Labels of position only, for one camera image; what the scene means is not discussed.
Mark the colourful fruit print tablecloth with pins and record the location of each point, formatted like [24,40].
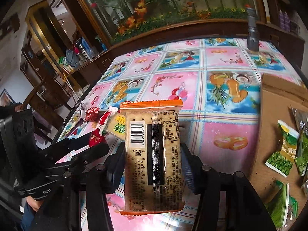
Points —
[218,80]

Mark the cardboard box tray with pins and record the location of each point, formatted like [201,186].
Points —
[274,174]

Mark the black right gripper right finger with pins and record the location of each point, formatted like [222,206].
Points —
[192,170]

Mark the orange-edged cracker pack with barcode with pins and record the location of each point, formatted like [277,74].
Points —
[153,176]

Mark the purple bottles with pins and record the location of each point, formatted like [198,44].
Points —
[284,21]

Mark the green Weidan cracker pack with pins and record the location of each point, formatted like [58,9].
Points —
[116,126]

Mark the blue sleeve forearm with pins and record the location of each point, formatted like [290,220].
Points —
[28,217]

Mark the red snack bag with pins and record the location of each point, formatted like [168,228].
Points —
[96,138]

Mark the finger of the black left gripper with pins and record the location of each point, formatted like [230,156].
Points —
[65,146]
[81,159]

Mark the wooden sideboard cabinet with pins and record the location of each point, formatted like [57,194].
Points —
[289,44]

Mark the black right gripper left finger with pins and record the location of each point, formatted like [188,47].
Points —
[114,169]

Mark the white and red snack packet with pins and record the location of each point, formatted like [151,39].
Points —
[105,118]

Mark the large silver foil snack bag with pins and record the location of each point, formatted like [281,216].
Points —
[300,121]

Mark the clear green-edged snack packet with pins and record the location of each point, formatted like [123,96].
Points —
[282,207]

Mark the dark red foil candy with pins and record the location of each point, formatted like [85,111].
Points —
[92,114]

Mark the green pea snack packet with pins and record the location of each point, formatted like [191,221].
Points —
[283,159]

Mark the grey flashlight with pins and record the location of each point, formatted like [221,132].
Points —
[253,35]

